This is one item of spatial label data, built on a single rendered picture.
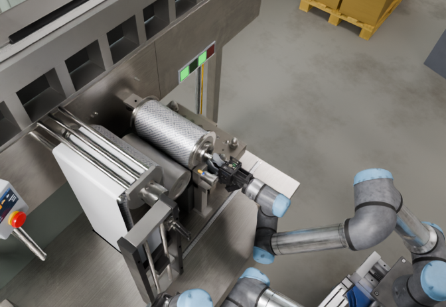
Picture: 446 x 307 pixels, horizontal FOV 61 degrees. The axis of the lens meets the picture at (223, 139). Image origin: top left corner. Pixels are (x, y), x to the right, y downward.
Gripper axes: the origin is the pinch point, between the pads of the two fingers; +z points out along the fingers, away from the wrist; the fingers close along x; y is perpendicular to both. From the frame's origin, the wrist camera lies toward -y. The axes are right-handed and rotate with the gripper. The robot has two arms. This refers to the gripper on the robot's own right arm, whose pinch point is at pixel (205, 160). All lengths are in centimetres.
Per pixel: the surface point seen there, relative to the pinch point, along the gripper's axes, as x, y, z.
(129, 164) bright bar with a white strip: 32.0, 34.7, 1.6
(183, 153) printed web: 12.0, 18.2, 0.2
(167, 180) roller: 21.0, 13.7, -0.5
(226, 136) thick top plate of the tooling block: -18.0, -6.0, 2.4
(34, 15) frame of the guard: 45, 91, -7
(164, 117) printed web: 6.7, 22.3, 12.4
